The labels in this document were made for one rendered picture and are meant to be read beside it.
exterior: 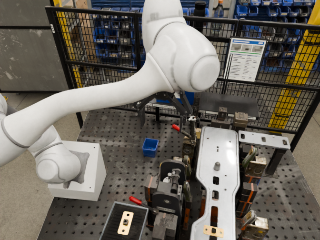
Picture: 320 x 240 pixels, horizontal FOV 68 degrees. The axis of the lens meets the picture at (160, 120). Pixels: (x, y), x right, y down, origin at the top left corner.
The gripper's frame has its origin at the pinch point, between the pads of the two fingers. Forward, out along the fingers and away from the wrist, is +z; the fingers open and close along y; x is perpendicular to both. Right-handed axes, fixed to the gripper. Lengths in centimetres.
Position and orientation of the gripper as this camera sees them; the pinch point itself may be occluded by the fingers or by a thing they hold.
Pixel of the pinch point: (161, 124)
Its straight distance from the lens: 83.4
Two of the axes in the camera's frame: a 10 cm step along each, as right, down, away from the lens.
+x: 2.2, -6.3, 7.4
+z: 0.0, 7.6, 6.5
